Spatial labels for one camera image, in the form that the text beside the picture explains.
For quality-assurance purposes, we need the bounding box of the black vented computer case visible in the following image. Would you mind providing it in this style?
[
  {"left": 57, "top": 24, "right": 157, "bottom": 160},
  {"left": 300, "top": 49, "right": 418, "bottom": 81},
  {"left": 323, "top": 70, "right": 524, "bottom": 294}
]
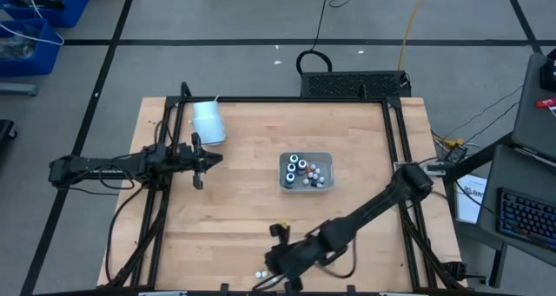
[{"left": 300, "top": 69, "right": 412, "bottom": 100}]

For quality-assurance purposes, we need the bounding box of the black aluminium table frame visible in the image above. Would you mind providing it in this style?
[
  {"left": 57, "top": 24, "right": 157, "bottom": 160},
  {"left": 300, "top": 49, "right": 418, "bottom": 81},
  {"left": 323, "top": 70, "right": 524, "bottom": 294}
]
[{"left": 103, "top": 82, "right": 466, "bottom": 295}]

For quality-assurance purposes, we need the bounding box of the white cylindrical container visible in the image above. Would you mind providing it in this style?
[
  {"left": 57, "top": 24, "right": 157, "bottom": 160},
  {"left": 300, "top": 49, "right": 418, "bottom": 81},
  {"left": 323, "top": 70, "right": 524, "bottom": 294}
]
[{"left": 189, "top": 96, "right": 228, "bottom": 148}]

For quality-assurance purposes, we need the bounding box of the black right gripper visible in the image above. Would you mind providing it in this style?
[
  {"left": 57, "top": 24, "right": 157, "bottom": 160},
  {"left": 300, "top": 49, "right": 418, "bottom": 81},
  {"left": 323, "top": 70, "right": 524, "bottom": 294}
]
[{"left": 263, "top": 220, "right": 323, "bottom": 293}]

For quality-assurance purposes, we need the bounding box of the grey metal bar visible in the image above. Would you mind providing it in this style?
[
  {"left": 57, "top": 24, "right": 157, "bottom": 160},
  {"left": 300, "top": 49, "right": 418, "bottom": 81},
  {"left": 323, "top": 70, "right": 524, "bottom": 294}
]
[{"left": 0, "top": 82, "right": 38, "bottom": 97}]

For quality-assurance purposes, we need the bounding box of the small black device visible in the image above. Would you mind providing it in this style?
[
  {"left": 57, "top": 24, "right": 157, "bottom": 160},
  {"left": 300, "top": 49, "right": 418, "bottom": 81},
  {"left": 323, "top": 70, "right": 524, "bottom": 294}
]
[{"left": 447, "top": 146, "right": 468, "bottom": 163}]

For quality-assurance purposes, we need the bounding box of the black desk item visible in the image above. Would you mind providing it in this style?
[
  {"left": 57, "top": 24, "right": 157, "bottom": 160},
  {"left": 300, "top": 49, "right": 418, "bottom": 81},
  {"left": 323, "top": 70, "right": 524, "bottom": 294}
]
[{"left": 539, "top": 48, "right": 556, "bottom": 93}]

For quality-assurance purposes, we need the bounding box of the white paper sheet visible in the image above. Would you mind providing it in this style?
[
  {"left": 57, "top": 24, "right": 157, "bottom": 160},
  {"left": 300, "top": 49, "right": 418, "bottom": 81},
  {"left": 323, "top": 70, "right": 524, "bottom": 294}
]
[{"left": 454, "top": 173, "right": 489, "bottom": 225}]

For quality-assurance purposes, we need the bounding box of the computer keyboard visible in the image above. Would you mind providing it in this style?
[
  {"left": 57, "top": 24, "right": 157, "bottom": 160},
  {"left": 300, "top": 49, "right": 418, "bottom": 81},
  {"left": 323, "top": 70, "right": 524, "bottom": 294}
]
[{"left": 496, "top": 186, "right": 556, "bottom": 251}]

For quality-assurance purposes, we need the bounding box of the black floor cable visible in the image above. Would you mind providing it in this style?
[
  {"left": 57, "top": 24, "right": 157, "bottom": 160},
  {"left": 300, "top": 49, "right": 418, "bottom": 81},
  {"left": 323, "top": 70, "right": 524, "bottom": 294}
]
[{"left": 295, "top": 0, "right": 334, "bottom": 76}]

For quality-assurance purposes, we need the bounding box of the blue storage bin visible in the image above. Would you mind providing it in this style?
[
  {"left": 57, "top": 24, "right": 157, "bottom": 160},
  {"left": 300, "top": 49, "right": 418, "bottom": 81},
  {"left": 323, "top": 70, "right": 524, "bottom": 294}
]
[
  {"left": 0, "top": 18, "right": 63, "bottom": 78},
  {"left": 0, "top": 0, "right": 90, "bottom": 29}
]

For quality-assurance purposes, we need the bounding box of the light grey plastic bin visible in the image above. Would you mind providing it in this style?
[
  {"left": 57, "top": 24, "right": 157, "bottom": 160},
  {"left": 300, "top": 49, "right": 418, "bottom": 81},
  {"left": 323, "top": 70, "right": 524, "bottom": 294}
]
[{"left": 278, "top": 151, "right": 335, "bottom": 194}]

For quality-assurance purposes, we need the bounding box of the grey desk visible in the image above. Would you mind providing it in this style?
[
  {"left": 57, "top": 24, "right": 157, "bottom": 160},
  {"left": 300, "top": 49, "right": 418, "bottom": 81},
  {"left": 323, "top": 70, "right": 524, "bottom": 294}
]
[
  {"left": 511, "top": 52, "right": 556, "bottom": 161},
  {"left": 476, "top": 144, "right": 556, "bottom": 267}
]

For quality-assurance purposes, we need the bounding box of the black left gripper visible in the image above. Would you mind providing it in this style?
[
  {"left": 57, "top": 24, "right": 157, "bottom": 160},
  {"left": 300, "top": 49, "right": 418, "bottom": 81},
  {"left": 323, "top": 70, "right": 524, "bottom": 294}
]
[{"left": 171, "top": 132, "right": 225, "bottom": 191}]

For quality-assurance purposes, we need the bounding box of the thick yellow cable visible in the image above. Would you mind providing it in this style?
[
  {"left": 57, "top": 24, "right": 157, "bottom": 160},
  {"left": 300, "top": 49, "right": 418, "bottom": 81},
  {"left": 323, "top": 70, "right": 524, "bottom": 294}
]
[{"left": 396, "top": 0, "right": 429, "bottom": 71}]

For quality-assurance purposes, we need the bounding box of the black floor object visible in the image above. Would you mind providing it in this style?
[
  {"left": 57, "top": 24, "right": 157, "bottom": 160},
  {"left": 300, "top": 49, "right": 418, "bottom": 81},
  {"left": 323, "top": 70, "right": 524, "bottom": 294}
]
[{"left": 0, "top": 119, "right": 19, "bottom": 142}]

